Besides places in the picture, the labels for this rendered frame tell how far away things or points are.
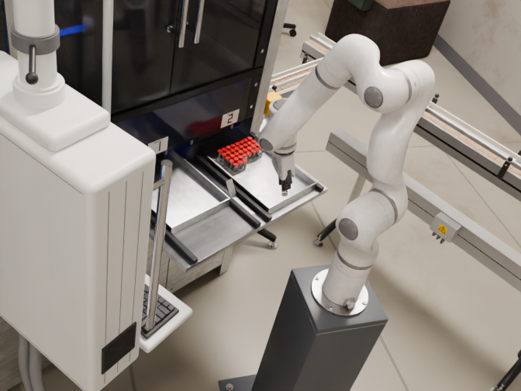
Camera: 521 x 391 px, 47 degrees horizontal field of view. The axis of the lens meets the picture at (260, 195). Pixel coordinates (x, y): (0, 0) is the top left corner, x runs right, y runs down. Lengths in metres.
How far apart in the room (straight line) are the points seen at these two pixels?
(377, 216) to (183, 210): 0.73
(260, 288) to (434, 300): 0.94
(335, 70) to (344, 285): 0.66
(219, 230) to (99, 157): 0.90
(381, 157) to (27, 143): 0.85
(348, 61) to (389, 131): 0.20
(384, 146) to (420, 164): 2.68
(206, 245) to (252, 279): 1.13
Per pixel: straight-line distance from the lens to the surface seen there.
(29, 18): 1.18
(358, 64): 1.52
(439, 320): 3.26
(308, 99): 1.68
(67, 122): 1.22
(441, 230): 2.96
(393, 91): 1.43
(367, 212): 1.63
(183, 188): 2.14
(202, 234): 1.99
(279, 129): 1.70
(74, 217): 1.22
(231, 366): 2.75
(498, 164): 2.72
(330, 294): 1.91
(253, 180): 2.23
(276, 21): 2.20
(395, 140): 1.55
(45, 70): 1.23
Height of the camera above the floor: 2.31
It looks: 41 degrees down
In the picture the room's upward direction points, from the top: 14 degrees clockwise
